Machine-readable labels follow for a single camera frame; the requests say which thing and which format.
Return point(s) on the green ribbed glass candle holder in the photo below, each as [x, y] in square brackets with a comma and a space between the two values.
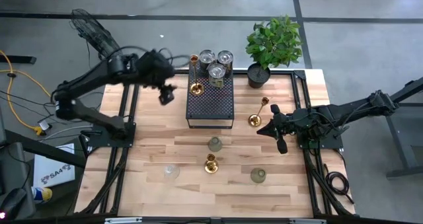
[258, 176]
[215, 145]

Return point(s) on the white printed cardboard box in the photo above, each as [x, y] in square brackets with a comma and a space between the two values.
[49, 168]

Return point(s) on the black floor fan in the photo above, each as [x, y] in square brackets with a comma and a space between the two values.
[96, 35]

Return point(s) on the green potted plant black pot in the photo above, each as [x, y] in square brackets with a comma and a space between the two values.
[274, 42]

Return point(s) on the yellow blue white bottle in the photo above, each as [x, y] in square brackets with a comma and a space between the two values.
[44, 194]

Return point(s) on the black aluminium table frame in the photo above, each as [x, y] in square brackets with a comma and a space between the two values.
[281, 72]

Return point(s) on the tall gold candlestick holder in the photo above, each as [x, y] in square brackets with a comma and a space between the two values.
[196, 89]

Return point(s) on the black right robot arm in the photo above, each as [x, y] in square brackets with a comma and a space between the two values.
[350, 110]

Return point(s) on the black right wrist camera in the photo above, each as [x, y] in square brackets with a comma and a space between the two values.
[292, 121]

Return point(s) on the clear ribbed glass candle holder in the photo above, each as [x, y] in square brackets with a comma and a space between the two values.
[172, 172]

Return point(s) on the dark grey desk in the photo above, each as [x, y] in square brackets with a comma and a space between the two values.
[13, 171]

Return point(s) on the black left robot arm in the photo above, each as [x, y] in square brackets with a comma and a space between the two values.
[82, 82]

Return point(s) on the grey power adapter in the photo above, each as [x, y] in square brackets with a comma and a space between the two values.
[45, 125]

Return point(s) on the grey metal desk frame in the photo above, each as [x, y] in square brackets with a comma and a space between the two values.
[401, 144]

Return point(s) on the black flat floor bar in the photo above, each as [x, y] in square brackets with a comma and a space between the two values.
[20, 59]

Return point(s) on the short gold candlestick holder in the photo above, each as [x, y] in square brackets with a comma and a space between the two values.
[211, 167]

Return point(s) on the medium gold candlestick holder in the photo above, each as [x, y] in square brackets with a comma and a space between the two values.
[254, 120]

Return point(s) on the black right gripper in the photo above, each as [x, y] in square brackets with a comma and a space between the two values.
[295, 125]

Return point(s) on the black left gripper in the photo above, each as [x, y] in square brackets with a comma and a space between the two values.
[153, 68]

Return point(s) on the black perforated metal shelf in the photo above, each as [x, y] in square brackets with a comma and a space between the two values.
[211, 105]

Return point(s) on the black computer mouse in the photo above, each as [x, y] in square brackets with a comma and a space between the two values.
[13, 202]

